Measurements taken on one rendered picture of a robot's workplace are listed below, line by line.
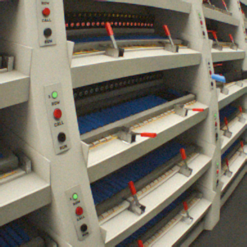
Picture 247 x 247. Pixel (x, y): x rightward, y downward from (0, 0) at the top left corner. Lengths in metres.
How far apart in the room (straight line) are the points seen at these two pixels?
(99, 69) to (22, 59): 0.19
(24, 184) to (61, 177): 0.08
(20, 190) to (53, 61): 0.24
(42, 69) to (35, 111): 0.07
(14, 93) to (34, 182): 0.16
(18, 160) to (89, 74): 0.22
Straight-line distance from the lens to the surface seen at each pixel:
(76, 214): 0.60
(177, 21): 1.11
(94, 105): 0.82
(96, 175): 0.64
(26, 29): 0.52
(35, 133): 0.53
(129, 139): 0.71
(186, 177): 0.98
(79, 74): 0.60
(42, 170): 0.55
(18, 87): 0.51
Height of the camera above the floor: 0.73
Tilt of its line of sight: 11 degrees down
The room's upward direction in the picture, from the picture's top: 8 degrees counter-clockwise
